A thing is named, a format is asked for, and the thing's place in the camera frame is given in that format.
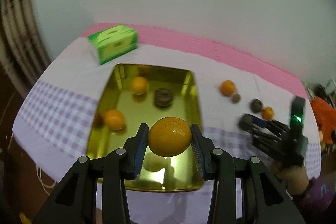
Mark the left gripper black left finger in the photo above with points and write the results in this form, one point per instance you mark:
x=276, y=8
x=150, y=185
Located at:
x=115, y=176

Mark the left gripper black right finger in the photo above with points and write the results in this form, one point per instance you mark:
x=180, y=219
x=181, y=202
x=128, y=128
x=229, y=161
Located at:
x=244, y=191

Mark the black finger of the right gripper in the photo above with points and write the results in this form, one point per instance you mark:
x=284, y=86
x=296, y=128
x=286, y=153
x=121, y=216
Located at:
x=270, y=144
x=274, y=126

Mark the dark passion fruit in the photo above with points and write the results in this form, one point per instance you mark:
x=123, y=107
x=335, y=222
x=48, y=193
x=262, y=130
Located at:
x=163, y=97
x=245, y=123
x=256, y=106

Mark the yellow-orange mandarin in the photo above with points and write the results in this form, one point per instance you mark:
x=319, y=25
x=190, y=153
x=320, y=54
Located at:
x=169, y=136

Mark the large orange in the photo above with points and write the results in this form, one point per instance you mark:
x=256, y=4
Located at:
x=114, y=119

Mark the person's right hand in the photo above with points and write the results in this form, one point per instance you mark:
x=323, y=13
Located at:
x=295, y=177

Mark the orange mandarin far right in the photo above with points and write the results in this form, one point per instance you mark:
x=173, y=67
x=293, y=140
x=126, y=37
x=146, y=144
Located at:
x=267, y=113

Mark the small green-brown fruit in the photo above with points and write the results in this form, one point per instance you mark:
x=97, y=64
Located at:
x=236, y=98

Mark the orange mandarin beside green fruit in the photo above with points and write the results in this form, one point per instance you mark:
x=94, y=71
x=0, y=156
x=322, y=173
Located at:
x=228, y=88

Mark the orange plastic bag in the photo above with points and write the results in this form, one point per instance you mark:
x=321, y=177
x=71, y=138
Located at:
x=325, y=118

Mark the pink white checkered tablecloth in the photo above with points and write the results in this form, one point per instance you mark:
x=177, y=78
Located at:
x=61, y=119

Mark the dark passion fruit in tin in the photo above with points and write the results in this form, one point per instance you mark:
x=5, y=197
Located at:
x=163, y=97

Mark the small orange in tin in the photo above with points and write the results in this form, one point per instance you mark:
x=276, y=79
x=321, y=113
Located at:
x=139, y=85

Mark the beige striped curtain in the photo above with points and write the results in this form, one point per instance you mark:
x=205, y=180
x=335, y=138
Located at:
x=23, y=56

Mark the green tissue box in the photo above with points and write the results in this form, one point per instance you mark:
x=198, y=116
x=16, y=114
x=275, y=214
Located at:
x=112, y=43

